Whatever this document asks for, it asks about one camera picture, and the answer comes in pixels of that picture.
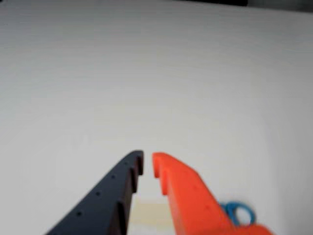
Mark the dark navy gripper finger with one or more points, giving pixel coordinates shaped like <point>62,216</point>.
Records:
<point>107,195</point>

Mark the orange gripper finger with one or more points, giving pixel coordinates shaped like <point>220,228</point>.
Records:
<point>190,195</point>

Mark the wide masking tape strip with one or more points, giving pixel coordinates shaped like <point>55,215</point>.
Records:
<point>151,213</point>

